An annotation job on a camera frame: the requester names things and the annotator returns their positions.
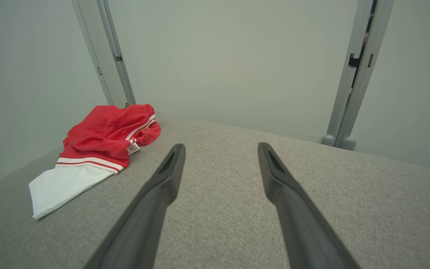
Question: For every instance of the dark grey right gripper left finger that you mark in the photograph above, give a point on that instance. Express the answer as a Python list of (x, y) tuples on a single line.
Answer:
[(140, 213)]

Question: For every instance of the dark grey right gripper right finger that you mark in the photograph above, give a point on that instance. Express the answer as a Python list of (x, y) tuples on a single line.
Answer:
[(301, 220)]

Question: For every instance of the red t-shirt white sleeves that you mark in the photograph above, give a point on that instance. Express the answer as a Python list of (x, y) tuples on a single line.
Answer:
[(99, 138)]

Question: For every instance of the grey metal partition post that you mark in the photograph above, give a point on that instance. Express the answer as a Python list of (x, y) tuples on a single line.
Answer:
[(106, 52), (357, 82)]

